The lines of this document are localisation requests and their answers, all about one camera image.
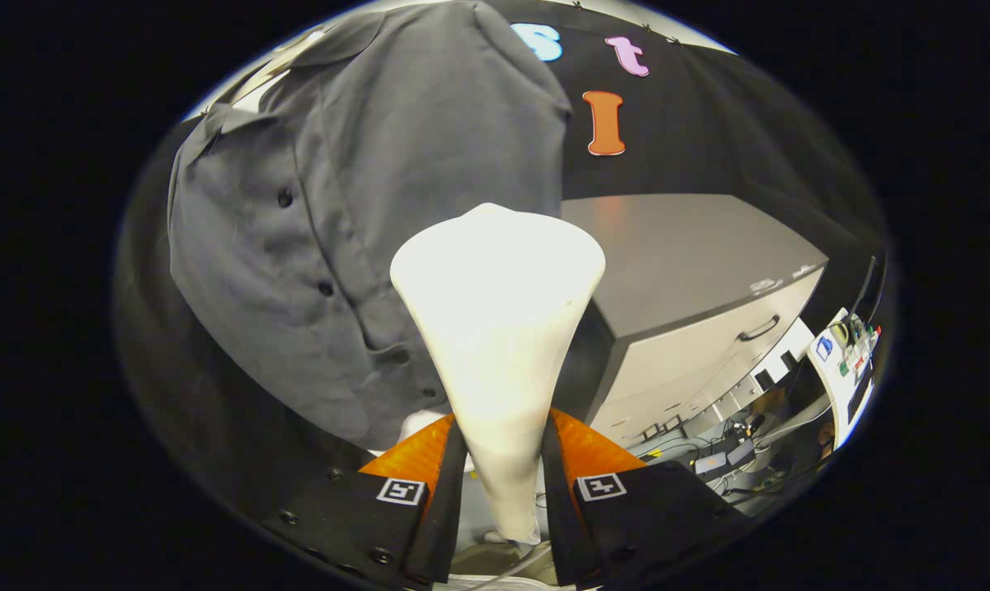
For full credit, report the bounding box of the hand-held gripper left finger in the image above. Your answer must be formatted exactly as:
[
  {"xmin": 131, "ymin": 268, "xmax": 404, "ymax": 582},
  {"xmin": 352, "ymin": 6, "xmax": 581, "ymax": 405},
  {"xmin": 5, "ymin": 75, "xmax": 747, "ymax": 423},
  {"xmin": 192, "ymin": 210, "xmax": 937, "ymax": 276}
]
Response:
[{"xmin": 265, "ymin": 415, "xmax": 469, "ymax": 588}]

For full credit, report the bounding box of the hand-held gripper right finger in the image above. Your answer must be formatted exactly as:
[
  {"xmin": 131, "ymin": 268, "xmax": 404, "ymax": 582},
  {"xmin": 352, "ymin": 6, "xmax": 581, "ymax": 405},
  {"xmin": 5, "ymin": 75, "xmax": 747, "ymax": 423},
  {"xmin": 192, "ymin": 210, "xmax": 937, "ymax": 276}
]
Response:
[{"xmin": 542, "ymin": 408, "xmax": 746, "ymax": 590}]

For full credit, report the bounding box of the grey button shirt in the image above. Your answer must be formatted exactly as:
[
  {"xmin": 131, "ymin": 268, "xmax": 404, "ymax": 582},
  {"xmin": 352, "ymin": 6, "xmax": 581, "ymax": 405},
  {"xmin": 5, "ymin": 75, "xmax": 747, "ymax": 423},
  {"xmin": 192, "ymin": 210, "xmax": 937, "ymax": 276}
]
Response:
[{"xmin": 167, "ymin": 0, "xmax": 574, "ymax": 452}]

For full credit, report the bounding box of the grey cabinet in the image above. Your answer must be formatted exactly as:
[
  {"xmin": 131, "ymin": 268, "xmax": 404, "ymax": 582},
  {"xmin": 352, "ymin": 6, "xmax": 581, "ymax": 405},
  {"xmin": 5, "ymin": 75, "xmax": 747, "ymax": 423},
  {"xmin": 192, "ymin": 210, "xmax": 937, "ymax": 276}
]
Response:
[{"xmin": 557, "ymin": 194, "xmax": 830, "ymax": 448}]

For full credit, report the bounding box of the white desk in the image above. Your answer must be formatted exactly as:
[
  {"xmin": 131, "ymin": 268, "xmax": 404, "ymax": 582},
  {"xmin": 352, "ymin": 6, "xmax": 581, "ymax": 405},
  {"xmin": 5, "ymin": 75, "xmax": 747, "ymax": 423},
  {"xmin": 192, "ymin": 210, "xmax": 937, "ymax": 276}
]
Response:
[{"xmin": 807, "ymin": 308, "xmax": 882, "ymax": 451}]

